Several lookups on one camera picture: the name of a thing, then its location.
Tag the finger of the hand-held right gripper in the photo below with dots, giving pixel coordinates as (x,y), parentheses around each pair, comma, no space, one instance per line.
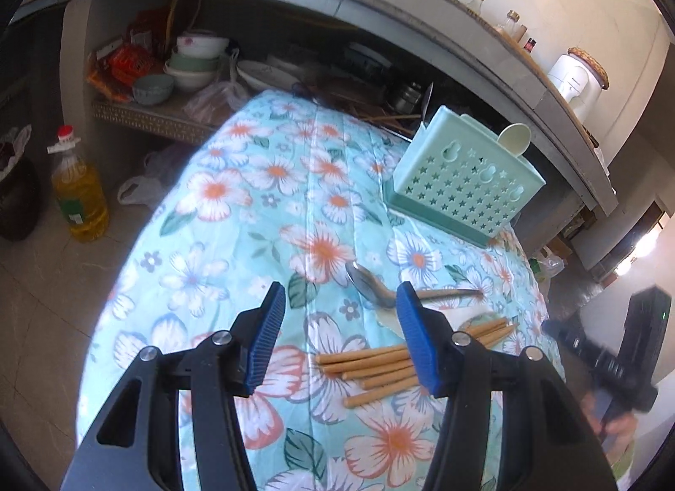
(590,354)

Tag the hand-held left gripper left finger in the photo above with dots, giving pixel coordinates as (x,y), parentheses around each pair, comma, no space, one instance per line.
(266,335)

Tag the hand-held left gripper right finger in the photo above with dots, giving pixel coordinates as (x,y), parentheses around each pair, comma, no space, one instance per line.
(416,343)

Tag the metal spoon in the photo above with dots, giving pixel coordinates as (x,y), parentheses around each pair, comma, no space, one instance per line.
(369,285)

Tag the green star-perforated utensil holder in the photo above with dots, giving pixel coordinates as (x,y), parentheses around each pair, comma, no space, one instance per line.
(459,179)

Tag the person's right hand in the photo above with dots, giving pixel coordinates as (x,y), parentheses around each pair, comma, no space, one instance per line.
(617,425)

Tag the green and white floor bag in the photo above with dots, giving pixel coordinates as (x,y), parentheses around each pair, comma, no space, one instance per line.
(548,266)

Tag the cardboard box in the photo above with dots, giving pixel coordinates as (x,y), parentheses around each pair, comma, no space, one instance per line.
(559,248)

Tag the floral blue tablecloth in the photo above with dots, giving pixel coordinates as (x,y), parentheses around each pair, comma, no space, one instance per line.
(295,216)

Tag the white plastic bag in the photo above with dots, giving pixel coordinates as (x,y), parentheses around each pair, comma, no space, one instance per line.
(150,179)

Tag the yellow cooking oil bottle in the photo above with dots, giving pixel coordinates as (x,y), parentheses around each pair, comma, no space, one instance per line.
(82,195)

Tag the clear plastic bag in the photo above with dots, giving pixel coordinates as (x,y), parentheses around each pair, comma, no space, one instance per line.
(216,100)

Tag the white kitchen appliance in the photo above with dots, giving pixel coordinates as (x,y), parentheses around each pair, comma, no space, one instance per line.
(572,87)

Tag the steel cup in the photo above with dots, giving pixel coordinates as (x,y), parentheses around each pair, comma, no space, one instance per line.
(405,94)

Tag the white plate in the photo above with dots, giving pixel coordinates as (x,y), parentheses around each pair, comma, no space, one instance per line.
(266,77)

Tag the round woven lid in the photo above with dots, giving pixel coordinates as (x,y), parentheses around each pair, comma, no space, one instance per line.
(593,66)

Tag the plain white bowl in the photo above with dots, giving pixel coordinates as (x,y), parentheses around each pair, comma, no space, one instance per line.
(190,79)

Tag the blue-grey bowl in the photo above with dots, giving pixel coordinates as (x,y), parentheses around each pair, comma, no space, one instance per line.
(153,89)

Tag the pale green bowl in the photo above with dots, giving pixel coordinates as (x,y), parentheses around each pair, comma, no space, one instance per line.
(192,63)

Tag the black bag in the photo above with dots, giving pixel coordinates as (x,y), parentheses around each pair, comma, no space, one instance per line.
(18,195)

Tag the red snack packets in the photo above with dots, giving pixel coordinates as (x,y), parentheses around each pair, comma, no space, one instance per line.
(124,66)

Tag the glass jar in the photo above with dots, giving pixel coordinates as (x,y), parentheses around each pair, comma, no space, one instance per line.
(509,25)

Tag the clear bottle with yellow cap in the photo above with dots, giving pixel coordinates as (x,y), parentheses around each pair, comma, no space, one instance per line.
(477,4)

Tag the grey concrete counter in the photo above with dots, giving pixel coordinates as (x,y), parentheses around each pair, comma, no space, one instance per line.
(369,0)

